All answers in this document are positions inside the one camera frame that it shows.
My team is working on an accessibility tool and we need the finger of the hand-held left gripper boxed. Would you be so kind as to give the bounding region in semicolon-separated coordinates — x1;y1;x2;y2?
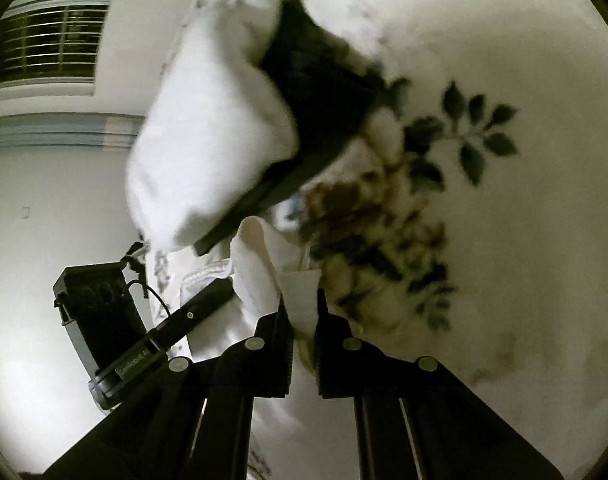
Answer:
144;278;235;352

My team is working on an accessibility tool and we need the window with blinds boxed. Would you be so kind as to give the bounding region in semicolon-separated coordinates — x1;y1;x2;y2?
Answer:
0;0;110;97

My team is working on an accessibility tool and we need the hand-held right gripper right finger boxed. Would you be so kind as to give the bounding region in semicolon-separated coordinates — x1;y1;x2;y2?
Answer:
314;287;566;480

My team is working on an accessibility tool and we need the small white garment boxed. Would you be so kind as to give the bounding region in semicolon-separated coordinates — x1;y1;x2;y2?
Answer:
180;216;325;361

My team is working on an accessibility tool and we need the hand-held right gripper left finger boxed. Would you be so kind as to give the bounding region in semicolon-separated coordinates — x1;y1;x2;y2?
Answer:
42;294;295;480

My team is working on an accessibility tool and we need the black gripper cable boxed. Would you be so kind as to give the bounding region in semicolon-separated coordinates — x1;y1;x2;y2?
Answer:
120;241;171;317

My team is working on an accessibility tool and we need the large white garment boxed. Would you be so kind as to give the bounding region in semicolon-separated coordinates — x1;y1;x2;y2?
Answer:
126;0;301;253

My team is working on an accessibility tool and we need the floral printed bedsheet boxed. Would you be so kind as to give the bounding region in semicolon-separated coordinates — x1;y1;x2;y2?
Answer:
134;0;608;480

